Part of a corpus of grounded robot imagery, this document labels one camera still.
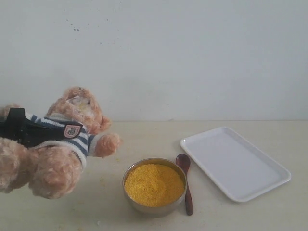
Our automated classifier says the tan teddy bear striped sweater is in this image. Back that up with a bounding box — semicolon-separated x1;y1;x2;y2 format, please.
0;86;121;199

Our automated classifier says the white rectangular plastic tray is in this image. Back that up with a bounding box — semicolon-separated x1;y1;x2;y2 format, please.
180;127;292;203

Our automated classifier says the dark wooden spoon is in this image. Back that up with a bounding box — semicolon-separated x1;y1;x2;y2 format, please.
176;154;193;216

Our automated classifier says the steel bowl of yellow millet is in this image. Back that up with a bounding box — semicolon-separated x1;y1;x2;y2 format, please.
122;158;187;216

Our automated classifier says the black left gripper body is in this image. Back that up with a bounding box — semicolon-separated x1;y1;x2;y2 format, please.
0;107;32;147

